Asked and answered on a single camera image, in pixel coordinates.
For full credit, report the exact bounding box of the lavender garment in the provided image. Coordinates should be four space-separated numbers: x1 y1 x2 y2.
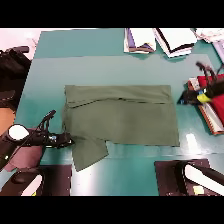
212 40 224 64

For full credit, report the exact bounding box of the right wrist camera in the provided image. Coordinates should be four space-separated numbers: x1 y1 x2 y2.
195 61 218 88

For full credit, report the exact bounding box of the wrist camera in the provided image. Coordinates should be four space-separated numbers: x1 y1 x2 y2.
37 109 58 133
195 61 218 88

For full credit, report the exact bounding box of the white and purple garment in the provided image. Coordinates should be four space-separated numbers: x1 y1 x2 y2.
123 28 157 55

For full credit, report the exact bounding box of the white patterned garment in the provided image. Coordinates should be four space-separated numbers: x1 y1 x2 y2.
194 28 224 44

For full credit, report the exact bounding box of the white garment with black trim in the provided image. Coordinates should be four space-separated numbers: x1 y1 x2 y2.
152 28 199 59

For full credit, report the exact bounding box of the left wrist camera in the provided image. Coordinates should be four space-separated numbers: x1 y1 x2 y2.
37 109 58 133

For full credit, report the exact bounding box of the green T-shirt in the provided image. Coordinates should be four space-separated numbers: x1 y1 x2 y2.
61 84 181 173

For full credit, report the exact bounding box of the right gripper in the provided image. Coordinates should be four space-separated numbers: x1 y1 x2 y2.
177 87 215 106

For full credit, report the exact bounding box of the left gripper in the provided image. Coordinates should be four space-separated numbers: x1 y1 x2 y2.
49 131 75 149

